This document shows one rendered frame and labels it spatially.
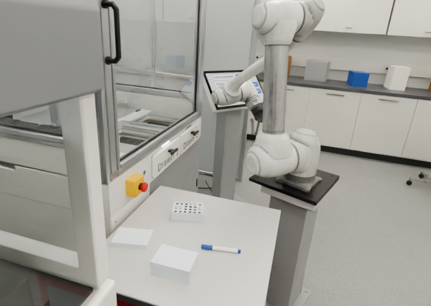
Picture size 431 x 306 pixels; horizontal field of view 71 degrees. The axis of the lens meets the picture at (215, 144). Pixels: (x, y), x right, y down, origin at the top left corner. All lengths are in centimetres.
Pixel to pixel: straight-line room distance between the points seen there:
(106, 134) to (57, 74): 58
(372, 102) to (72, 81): 395
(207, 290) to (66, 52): 75
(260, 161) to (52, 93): 98
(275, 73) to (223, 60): 167
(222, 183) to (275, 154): 126
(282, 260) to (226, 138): 105
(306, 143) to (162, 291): 89
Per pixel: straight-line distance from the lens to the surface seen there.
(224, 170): 250
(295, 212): 159
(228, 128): 238
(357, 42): 486
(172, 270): 99
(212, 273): 104
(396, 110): 433
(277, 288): 191
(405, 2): 459
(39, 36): 50
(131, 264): 108
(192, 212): 124
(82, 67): 56
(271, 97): 133
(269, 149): 134
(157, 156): 142
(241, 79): 161
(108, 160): 112
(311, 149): 149
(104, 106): 106
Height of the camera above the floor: 148
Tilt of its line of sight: 21 degrees down
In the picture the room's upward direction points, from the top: 4 degrees clockwise
